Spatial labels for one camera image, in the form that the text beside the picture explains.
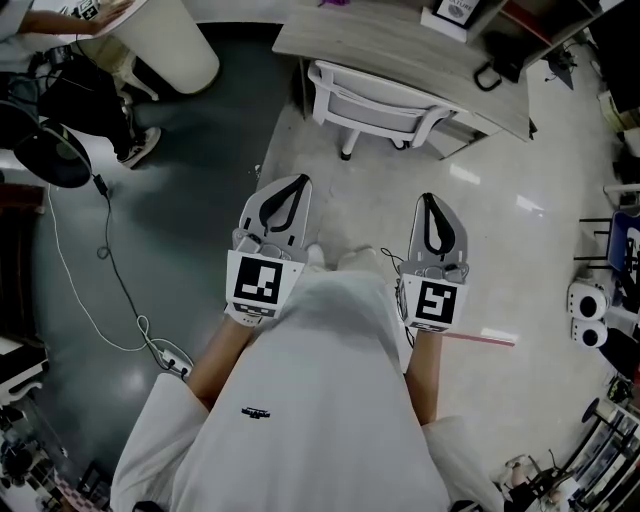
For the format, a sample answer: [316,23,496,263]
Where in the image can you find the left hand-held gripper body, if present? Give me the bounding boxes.
[223,227,310,329]

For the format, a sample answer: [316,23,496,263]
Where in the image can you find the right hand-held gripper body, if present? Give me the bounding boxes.
[396,258,472,334]

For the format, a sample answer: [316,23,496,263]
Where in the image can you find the white chair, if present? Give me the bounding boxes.
[306,59,462,163]

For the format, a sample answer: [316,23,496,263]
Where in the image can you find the person's left forearm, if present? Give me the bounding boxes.
[186,316,259,411]

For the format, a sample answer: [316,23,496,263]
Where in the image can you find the person's right forearm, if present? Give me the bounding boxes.
[403,329,446,428]

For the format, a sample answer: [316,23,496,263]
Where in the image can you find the blue chair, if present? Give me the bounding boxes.
[574,208,640,287]

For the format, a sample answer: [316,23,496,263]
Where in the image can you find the grey wooden desk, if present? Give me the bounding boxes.
[271,0,539,163]

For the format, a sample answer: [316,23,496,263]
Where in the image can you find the person's white shoe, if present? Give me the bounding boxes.
[336,245,379,275]
[304,242,328,274]

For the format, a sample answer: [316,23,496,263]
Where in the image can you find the pink floor tape strip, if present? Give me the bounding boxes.
[441,330,518,348]

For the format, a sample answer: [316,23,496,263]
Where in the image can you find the white power strip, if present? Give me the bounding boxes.
[156,346,195,380]

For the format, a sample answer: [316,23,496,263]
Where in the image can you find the person's white shirt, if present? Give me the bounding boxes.
[109,272,504,512]

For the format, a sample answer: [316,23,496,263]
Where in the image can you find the white device with black lens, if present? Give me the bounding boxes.
[566,280,613,322]
[569,319,609,350]

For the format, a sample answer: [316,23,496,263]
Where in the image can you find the black telephone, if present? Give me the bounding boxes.
[472,51,528,93]

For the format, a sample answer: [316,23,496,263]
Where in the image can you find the stacked pale boxes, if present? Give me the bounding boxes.
[598,89,633,134]

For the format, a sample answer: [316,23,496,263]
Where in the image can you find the black oval hanging device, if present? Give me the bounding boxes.
[11,130,95,191]

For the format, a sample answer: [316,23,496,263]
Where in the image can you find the white flat box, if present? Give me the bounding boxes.
[419,6,472,44]

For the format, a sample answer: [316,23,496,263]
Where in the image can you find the metal display rack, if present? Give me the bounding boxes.
[569,399,640,512]

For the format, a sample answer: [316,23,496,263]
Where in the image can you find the black framed picture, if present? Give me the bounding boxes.
[431,0,486,28]

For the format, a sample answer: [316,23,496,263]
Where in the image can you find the grey desktop shelf unit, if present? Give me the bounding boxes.
[419,0,619,59]

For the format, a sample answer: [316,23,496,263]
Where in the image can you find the black screen floor stand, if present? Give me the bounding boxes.
[543,0,640,114]

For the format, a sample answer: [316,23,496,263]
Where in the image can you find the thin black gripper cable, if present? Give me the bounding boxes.
[379,246,418,352]

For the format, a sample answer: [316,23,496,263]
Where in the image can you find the white cable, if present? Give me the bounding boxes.
[46,184,174,354]

